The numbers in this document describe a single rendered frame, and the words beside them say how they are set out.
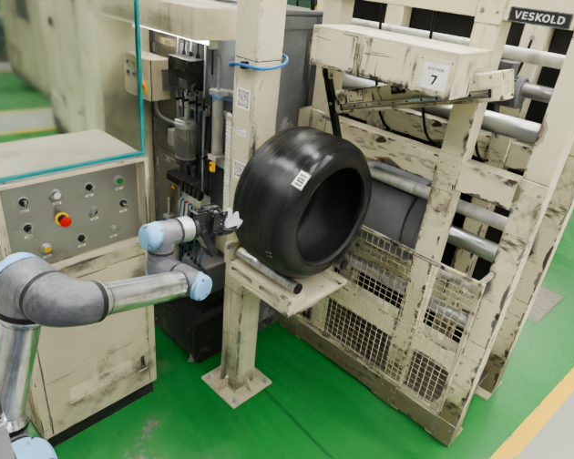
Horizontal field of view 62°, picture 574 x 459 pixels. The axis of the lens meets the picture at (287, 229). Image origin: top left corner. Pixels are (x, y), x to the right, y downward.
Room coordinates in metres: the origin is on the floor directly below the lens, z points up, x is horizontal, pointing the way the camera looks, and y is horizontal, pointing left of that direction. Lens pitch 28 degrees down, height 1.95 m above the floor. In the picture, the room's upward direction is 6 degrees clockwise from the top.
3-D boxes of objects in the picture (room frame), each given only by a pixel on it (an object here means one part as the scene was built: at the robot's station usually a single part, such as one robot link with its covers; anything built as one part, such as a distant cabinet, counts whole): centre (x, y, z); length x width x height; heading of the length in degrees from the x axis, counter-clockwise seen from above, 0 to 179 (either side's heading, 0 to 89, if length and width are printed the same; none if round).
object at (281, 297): (1.62, 0.06, 0.83); 0.36 x 0.09 x 0.06; 49
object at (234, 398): (1.87, 0.18, 0.02); 0.27 x 0.27 x 0.04; 49
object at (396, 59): (1.86, -0.32, 1.71); 0.61 x 0.25 x 0.15; 49
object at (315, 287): (1.72, -0.03, 0.80); 0.37 x 0.36 x 0.02; 139
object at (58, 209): (1.67, 0.90, 0.63); 0.56 x 0.41 x 1.27; 139
